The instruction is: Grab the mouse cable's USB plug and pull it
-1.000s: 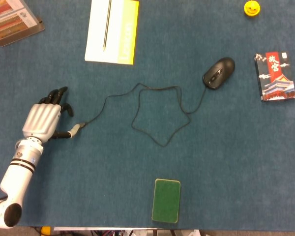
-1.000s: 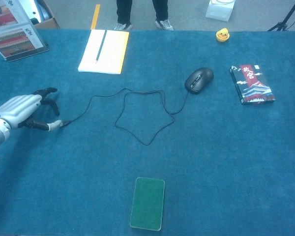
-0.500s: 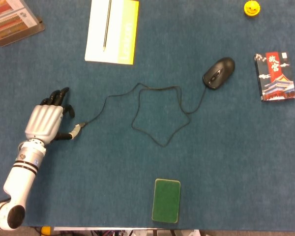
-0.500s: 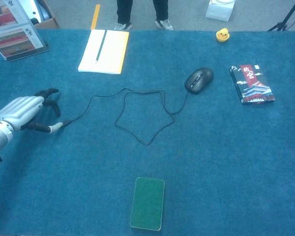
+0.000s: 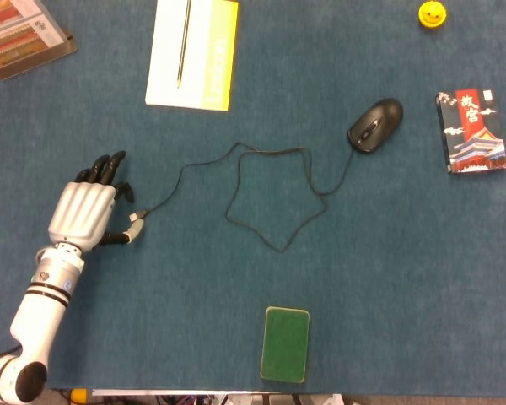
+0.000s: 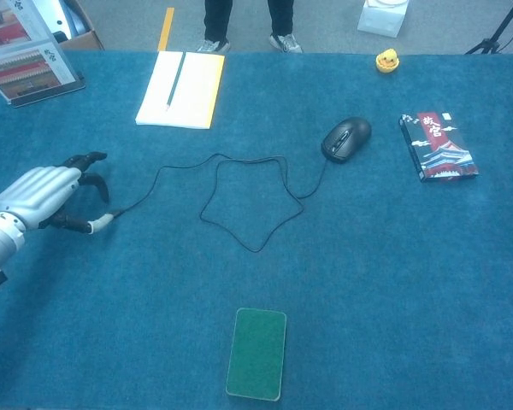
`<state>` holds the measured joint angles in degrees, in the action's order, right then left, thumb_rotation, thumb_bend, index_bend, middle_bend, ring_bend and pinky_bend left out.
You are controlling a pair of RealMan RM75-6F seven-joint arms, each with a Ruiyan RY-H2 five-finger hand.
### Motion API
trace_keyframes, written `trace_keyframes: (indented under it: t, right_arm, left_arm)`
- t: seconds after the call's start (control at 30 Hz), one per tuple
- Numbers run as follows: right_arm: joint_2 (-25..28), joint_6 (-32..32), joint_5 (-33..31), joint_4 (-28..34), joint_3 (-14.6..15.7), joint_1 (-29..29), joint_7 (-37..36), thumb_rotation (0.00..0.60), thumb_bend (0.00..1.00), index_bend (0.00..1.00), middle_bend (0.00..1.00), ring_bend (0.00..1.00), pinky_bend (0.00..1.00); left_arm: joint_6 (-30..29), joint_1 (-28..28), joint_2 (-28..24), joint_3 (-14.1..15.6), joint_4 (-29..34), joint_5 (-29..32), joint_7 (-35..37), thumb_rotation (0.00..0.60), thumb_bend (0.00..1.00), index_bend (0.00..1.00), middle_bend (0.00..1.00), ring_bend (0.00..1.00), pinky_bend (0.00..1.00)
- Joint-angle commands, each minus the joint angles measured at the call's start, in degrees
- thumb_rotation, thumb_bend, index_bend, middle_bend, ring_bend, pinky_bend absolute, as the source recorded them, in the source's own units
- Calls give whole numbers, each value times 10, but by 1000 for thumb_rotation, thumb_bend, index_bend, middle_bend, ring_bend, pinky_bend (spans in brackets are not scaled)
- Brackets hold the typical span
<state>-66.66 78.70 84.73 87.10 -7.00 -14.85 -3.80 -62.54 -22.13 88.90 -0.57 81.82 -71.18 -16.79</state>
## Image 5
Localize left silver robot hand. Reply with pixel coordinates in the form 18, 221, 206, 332
46, 150, 147, 254

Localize black mouse cable with plug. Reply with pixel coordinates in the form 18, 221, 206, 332
129, 142, 358, 254

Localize black computer mouse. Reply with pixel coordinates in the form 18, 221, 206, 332
347, 97, 405, 156

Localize palace picture book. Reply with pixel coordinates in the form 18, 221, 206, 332
0, 14, 65, 73
0, 0, 29, 30

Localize white and yellow notebook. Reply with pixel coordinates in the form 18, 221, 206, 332
144, 0, 240, 113

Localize dark pencil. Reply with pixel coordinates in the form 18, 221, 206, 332
175, 0, 192, 89

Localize green rectangular pad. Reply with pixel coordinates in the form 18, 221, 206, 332
260, 306, 311, 384

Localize blue table cloth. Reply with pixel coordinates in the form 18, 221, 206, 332
0, 0, 506, 392

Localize dark book with palace print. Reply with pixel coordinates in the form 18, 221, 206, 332
435, 88, 506, 176

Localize yellow smiley toy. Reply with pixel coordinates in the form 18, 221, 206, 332
417, 1, 447, 30

